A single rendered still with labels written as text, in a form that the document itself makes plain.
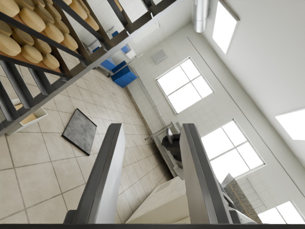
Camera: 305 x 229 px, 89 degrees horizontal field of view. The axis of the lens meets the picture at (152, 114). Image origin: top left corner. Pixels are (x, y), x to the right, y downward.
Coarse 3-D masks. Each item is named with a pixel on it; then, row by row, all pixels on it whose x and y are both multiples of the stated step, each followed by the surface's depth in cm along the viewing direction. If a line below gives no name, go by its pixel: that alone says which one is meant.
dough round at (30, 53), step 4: (24, 48) 41; (28, 48) 42; (32, 48) 44; (24, 52) 41; (28, 52) 42; (32, 52) 43; (36, 52) 44; (24, 56) 42; (28, 56) 42; (32, 56) 42; (36, 56) 43; (40, 56) 45; (32, 60) 43; (36, 60) 43; (40, 60) 45
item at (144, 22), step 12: (168, 0) 48; (180, 0) 49; (168, 12) 51; (144, 24) 50; (120, 36) 51; (132, 36) 52; (96, 60) 53; (72, 72) 55; (84, 72) 56; (60, 84) 56; (36, 96) 58; (48, 96) 57; (36, 108) 60; (0, 132) 62
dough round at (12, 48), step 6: (0, 36) 36; (6, 36) 37; (0, 42) 35; (6, 42) 36; (12, 42) 38; (0, 48) 36; (6, 48) 36; (12, 48) 37; (18, 48) 39; (6, 54) 37; (12, 54) 38
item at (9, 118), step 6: (0, 84) 60; (0, 90) 60; (0, 96) 60; (6, 96) 60; (0, 102) 58; (6, 102) 60; (12, 102) 60; (0, 108) 57; (6, 108) 59; (12, 108) 59; (6, 114) 58; (12, 114) 60; (18, 114) 59; (12, 120) 59
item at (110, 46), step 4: (84, 0) 53; (88, 4) 53; (88, 8) 53; (92, 12) 52; (92, 16) 52; (96, 20) 52; (100, 24) 52; (100, 28) 52; (100, 32) 52; (104, 32) 52; (104, 36) 52; (108, 40) 52; (104, 44) 52; (108, 44) 52; (112, 44) 52; (104, 48) 50; (108, 48) 52; (112, 48) 52
